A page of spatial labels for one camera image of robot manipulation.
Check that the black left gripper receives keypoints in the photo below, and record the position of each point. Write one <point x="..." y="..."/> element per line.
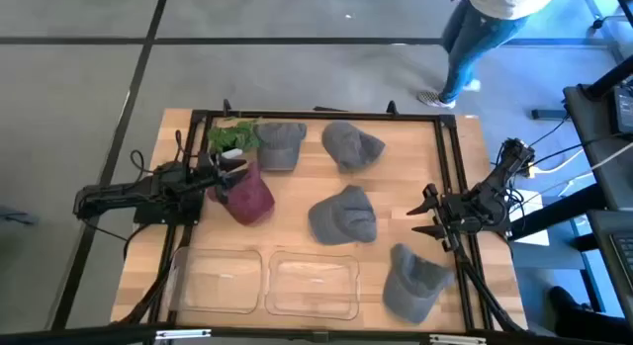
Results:
<point x="210" y="172"/>

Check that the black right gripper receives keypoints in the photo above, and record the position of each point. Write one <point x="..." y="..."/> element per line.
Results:
<point x="457" y="211"/>

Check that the maroon cap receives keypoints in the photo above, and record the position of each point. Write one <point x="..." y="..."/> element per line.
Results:
<point x="252" y="201"/>

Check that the grey cap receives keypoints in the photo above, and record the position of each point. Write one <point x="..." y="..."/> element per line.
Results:
<point x="413" y="285"/>
<point x="279" y="145"/>
<point x="351" y="145"/>
<point x="343" y="216"/>

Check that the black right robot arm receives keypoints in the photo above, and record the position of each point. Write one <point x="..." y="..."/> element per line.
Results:
<point x="497" y="187"/>

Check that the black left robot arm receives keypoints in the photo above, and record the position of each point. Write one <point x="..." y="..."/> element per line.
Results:
<point x="123" y="193"/>

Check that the white plant pot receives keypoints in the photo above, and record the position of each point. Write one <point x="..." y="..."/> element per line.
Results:
<point x="232" y="153"/>

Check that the green artificial plant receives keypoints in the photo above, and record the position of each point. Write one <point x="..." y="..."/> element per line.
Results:
<point x="232" y="136"/>

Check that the yellow power plug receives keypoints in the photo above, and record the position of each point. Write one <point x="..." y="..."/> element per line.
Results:
<point x="531" y="171"/>

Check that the clear plastic bin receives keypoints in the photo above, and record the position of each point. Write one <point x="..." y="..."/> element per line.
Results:
<point x="311" y="285"/>
<point x="217" y="281"/>

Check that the black support beam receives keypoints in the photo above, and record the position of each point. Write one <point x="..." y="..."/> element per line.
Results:
<point x="559" y="211"/>

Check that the black floor bar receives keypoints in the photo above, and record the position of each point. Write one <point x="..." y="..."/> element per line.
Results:
<point x="549" y="114"/>

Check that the black shoe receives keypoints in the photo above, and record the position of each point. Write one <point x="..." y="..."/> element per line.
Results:
<point x="578" y="315"/>

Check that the grey side desk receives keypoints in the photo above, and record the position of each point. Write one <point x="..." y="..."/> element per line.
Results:
<point x="593" y="137"/>

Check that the person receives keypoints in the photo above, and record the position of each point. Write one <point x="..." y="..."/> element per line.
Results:
<point x="475" y="33"/>

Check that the black laptop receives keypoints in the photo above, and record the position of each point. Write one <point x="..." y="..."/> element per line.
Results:
<point x="618" y="256"/>

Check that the black electronic box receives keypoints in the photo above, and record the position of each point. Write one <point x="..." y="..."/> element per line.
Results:
<point x="624" y="108"/>

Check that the black diagonal bar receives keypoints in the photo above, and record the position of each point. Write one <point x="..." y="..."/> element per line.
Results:
<point x="610" y="79"/>

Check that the black aluminium table frame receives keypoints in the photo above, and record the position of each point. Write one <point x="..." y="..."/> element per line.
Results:
<point x="321" y="116"/>

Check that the silver metal bracket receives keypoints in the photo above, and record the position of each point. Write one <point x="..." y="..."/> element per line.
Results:
<point x="457" y="339"/>
<point x="183" y="333"/>

